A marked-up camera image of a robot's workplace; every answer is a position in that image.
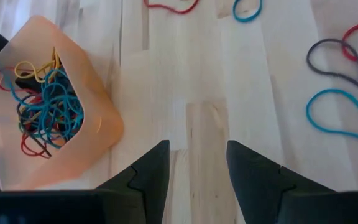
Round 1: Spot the yellow rubber band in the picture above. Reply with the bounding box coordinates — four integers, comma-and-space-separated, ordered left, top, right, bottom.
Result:
13, 45, 63, 84

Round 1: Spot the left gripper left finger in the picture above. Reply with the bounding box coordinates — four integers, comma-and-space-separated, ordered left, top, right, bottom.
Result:
0, 139, 171, 224

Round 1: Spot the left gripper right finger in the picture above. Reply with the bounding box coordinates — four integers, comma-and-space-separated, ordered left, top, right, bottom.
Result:
226, 139, 358, 224

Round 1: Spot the long teal rubber band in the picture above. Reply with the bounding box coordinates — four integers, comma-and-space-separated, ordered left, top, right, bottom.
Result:
232, 0, 264, 24

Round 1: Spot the orange translucent plastic bin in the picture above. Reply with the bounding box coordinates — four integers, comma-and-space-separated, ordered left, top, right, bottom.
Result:
0, 14, 125, 192

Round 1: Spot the pile of coloured rubber bands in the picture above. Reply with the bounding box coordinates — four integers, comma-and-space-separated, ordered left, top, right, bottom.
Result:
9, 67, 86, 151

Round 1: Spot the thick black rubber band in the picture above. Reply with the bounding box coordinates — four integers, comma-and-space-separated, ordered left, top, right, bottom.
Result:
14, 75, 45, 95

